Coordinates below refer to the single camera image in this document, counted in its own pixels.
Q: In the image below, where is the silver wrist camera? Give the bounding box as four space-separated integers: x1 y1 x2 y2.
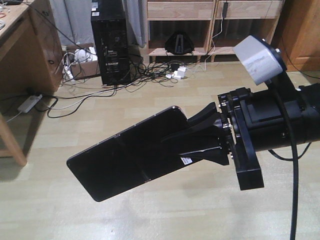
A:
233 35 287 85

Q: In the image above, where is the black camera cable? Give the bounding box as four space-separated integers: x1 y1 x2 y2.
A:
264 79 313 240

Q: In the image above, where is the wooden desk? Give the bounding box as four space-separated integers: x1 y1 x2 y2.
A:
0 0 63 167

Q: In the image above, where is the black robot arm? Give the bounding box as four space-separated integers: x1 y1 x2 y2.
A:
161 72 320 190

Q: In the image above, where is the wooden shelf unit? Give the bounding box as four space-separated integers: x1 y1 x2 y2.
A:
143 0 285 62

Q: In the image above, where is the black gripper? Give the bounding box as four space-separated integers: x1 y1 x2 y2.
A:
160 87 264 191

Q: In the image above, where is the black bag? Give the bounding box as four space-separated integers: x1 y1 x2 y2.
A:
164 31 195 55

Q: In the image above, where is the white power strip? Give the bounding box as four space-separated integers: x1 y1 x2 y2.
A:
17 94 43 113

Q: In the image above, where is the cardboard box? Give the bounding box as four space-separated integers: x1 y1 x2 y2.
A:
66 42 101 80

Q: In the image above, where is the black computer tower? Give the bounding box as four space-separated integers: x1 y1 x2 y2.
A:
90 0 132 86

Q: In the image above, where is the black foldable phone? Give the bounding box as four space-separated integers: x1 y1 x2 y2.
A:
66 106 188 202

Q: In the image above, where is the white power adapter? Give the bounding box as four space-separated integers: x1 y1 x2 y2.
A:
165 66 187 80

